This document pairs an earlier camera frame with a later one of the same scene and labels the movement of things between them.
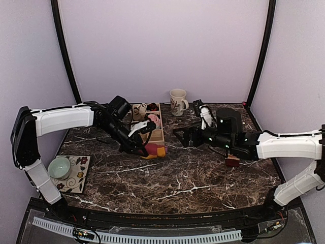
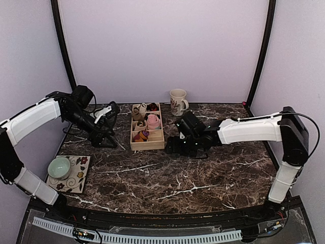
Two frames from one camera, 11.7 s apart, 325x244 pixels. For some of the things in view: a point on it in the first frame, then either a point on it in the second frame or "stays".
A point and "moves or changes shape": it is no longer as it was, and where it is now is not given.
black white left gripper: [134, 140] -> [96, 140]
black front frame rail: [63, 210] stays
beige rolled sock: [136, 115] stays
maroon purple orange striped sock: [154, 151] moves or changes shape
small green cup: [59, 168] stays
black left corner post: [56, 13] stays
